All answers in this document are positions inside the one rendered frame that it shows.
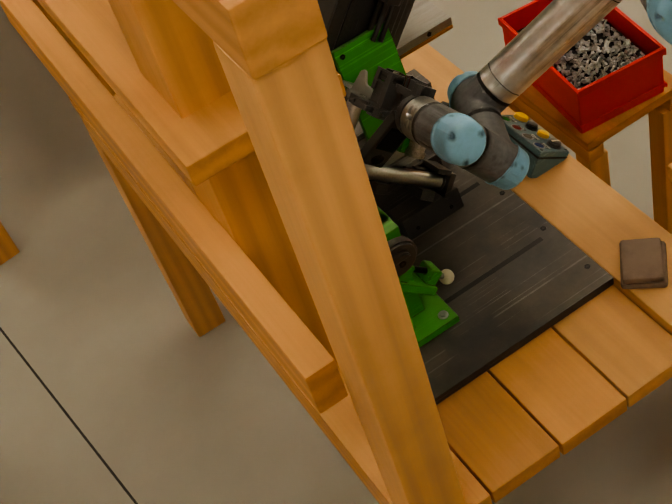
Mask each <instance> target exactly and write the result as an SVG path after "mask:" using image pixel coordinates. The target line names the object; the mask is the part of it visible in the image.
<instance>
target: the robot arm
mask: <svg viewBox="0 0 672 504"><path fill-rule="evenodd" d="M621 1H623V0H553V1H552V2H551V3H550V4H549V5H548V6H547V7H546V8H544V9H543V10H542V11H541V12H540V13H539V14H538V15H537V16H536V17H535V18H534V19H533V20H532V21H531V22H530V23H529V24H528V25H527V26H526V27H525V28H524V29H523V30H522V31H521V32H520V33H519V34H518V35H516V36H515V37H514V38H513V39H512V40H511V41H510V42H509V43H508V44H507V45H506V46H505V47H504V48H503V49H502V50H501V51H500V52H499V53H498V54H497V55H496V56H495V57H494V58H493V59H492V60H491V61H490V62H489V63H487V64H486V65H485V66H484V67H483V68H482V69H481V70H480V71H479V72H477V71H466V72H464V73H463V74H461V75H457V76H456V77H455V78H454V79H453V80H452V81H451V82H450V84H449V86H448V90H447V96H448V100H449V107H448V106H446V105H444V104H442V103H440V102H438V101H436V100H434V96H435V93H436V91H437V90H435V89H433V88H431V87H429V86H427V84H426V83H424V82H422V81H420V80H418V79H416V78H414V76H410V75H409V76H408V75H405V74H403V73H401V72H399V71H396V70H393V69H390V68H386V69H384V68H382V67H380V66H378V69H377V72H376V74H375V76H374V79H373V82H372V85H371V87H370V86H369V85H368V72H367V70H365V69H364V70H361V71H360V73H359V75H358V77H357V78H356V80H355V82H354V84H353V86H352V88H351V89H349V88H347V90H346V95H347V98H348V100H349V102H350V103H351V104H353V105H354V106H356V107H358V108H360V109H362V110H364V111H366V113H367V114H368V115H370V116H372V117H374V118H377V119H380V120H382V121H383V122H382V124H381V125H380V126H379V127H378V129H377V130H376V131H375V132H374V134H373V135H372V136H371V137H370V139H369V140H368V141H367V142H366V144H365V145H364V146H363V147H362V149H361V150H360V151H361V155H362V158H363V161H364V164H367V165H371V166H375V167H379V168H381V167H383V166H384V165H385V163H386V162H387V161H388V160H389V159H390V157H391V156H392V155H393V154H394V153H395V151H396V150H397V149H398V148H399V147H400V145H401V144H402V143H403V142H404V141H405V139H406V138H409V139H410V140H412V141H414V142H415V143H417V144H419V145H421V146H422V147H424V148H426V149H428V150H429V151H431V152H433V153H434V154H436V155H437V156H438V157H439V158H441V159H442V160H444V161H445V162H447V163H450V164H454V165H456V166H458V167H460V168H462V169H464V170H466V171H468V172H469V173H471V174H473V175H475V176H477V177H479V178H480V179H482V180H484V181H485V182H486V183H487V184H490V185H491V184H492V185H494V186H496V187H498V188H500V189H504V190H508V189H512V188H514V187H516V186H517V185H519V184H520V182H522V181H523V179H524V178H525V176H526V175H527V172H528V170H529V165H530V160H529V156H528V154H527V152H526V151H525V150H523V149H522V148H520V146H519V145H517V144H514V143H513V142H512V141H511V140H510V137H509V135H508V132H507V129H506V127H505V124H504V121H503V118H502V116H501V112H502V111H503V110H505V109H506V108H507V107H508V106H509V105H510V104H511V103H512V102H513V101H514V100H515V99H516V98H517V97H518V96H520V95H521V94H522V93H523V92H524V91H525V90H526V89H527V88H528V87H529V86H530V85H531V84H533V83H534V82H535V81H536V80H537V79H538V78H539V77H540V76H541V75H542V74H543V73H544V72H546V71H547V70H548V69H549V68H550V67H551V66H552V65H553V64H554V63H555V62H556V61H557V60H559V59H560V58H561V57H562V56H563V55H564V54H565V53H566V52H567V51H568V50H569V49H570V48H572V47H573V46H574V45H575V44H576V43H577V42H578V41H579V40H580V39H581V38H582V37H584V36H585V35H586V34H587V33H588V32H589V31H590V30H591V29H592V28H593V27H594V26H595V25H597V24H598V23H599V22H600V21H601V20H602V19H603V18H604V17H605V16H606V15H607V14H608V13H610V12H611V11H612V10H613V9H614V8H615V7H616V6H617V5H618V4H619V3H620V2H621ZM640 1H641V3H642V5H643V7H644V9H645V10H646V12H647V15H648V18H649V20H650V23H651V24H652V26H653V28H654V29H655V30H656V32H657V33H658V34H659V35H660V36H661V37H662V38H663V39H664V40H665V41H666V42H668V43H669V44H671V45H672V0H640ZM382 80H384V81H382ZM373 89H374V90H373ZM363 95H364V96H366V97H364V96H363Z"/></svg>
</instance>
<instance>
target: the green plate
mask: <svg viewBox="0 0 672 504"><path fill-rule="evenodd" d="M384 23H385V21H384ZM384 23H383V24H382V26H381V29H380V31H379V34H378V37H377V39H376V42H373V41H371V37H372V35H373V32H374V29H375V27H376V25H375V26H374V29H373V30H371V31H367V30H366V31H364V32H363V33H361V34H359V35H358V36H356V37H354V38H353V39H351V40H349V41H348V42H346V43H344V44H343V45H341V46H339V47H337V48H336V49H334V50H332V51H331V54H332V57H333V60H334V62H335V65H336V67H337V69H338V72H339V74H340V75H341V77H342V80H345V81H348V82H352V83H354V82H355V80H356V78H357V77H358V75H359V73H360V71H361V70H364V69H365V70H367V72H368V85H369V86H370V87H371V85H372V82H373V79H374V76H375V74H376V72H377V69H378V66H380V67H382V68H384V69H386V68H390V69H393V70H396V71H399V72H401V73H403V74H405V75H406V73H405V70H404V67H403V65H402V62H401V60H400V57H399V54H398V52H397V49H396V46H395V44H394V41H393V38H392V36H391V33H390V31H389V28H388V30H387V33H386V35H385V38H384V41H383V43H381V42H379V41H378V39H379V36H380V34H381V31H382V28H383V25H384ZM358 120H359V122H360V125H361V127H362V130H363V132H364V134H365V137H366V139H367V141H368V140H369V139H370V137H371V136H372V135H373V134H374V132H375V131H376V130H377V129H378V127H379V126H380V125H381V124H382V122H383V121H382V120H380V119H377V118H374V117H372V116H370V115H368V114H367V113H366V111H364V110H361V113H360V116H359V119H358Z"/></svg>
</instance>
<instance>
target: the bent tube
mask: <svg viewBox="0 0 672 504"><path fill-rule="evenodd" d="M343 84H344V86H346V87H348V88H349V89H351V88H352V86H353V84H354V83H352V82H348V81H345V80H343ZM346 105H347V108H348V111H349V115H350V118H351V121H352V125H353V128H354V131H355V127H356V124H357V122H358V119H359V116H360V113H361V110H362V109H360V108H358V107H356V106H354V105H353V104H351V103H350V102H349V100H348V99H347V102H346ZM364 165H365V168H366V171H367V175H368V178H369V180H376V181H384V182H391V183H398V184H406V185H413V186H421V187H428V188H435V189H439V188H440V187H441V185H442V182H443V177H442V175H441V174H437V173H435V172H428V171H421V170H414V169H407V168H400V167H393V166H386V165H384V166H383V167H381V168H379V167H375V166H371V165H367V164H364Z"/></svg>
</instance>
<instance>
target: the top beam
mask: <svg viewBox="0 0 672 504"><path fill-rule="evenodd" d="M172 1H173V2H174V3H175V4H176V5H177V6H178V7H179V8H180V9H181V10H182V11H183V12H184V13H185V14H186V15H187V16H188V17H189V18H190V19H191V20H192V21H194V22H195V23H196V24H197V25H198V26H199V27H200V28H201V29H202V30H203V31H204V32H205V33H206V34H207V35H208V36H209V37H210V38H211V39H212V40H213V41H214V42H215V43H216V44H217V45H218V46H219V47H220V48H221V49H222V50H223V51H224V52H225V53H226V54H227V55H228V56H229V57H230V58H231V59H232V60H233V61H234V62H235V63H236V64H237V65H238V66H239V67H241V68H242V69H243V70H244V71H245V72H246V73H247V74H248V75H249V76H250V77H251V78H252V79H253V80H256V79H258V78H260V77H262V76H263V75H265V74H267V73H268V72H270V71H272V70H274V69H275V68H277V67H279V66H280V65H282V64H284V63H285V62H287V61H289V60H290V59H292V58H294V57H296V56H297V55H299V54H301V53H302V52H304V51H306V50H307V49H309V48H311V47H312V46H314V45H316V44H318V43H319V42H321V41H323V40H324V39H326V38H327V36H328V35H327V31H326V28H325V25H324V21H323V18H322V14H321V11H320V8H319V4H318V1H317V0H172Z"/></svg>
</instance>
